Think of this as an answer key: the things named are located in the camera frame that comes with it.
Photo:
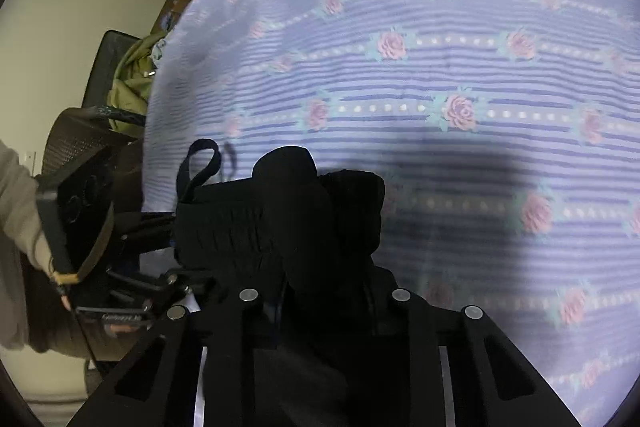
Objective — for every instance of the person's left hand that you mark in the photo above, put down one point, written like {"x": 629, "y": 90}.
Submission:
{"x": 98, "y": 298}

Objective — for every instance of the purple floral bed sheet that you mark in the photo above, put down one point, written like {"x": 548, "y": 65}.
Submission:
{"x": 507, "y": 132}

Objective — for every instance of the olive green jacket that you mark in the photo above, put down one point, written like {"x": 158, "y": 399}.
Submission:
{"x": 134, "y": 74}

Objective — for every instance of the black mesh chair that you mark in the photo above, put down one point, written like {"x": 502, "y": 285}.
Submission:
{"x": 78, "y": 130}

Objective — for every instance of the black pants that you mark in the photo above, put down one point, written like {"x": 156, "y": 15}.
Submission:
{"x": 304, "y": 241}

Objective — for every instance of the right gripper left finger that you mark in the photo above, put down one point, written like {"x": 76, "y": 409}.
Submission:
{"x": 190, "y": 369}

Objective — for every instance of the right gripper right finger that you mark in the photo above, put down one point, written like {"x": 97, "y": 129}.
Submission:
{"x": 457, "y": 368}

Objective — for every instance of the beige sleeve left forearm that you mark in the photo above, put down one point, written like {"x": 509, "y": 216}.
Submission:
{"x": 22, "y": 238}

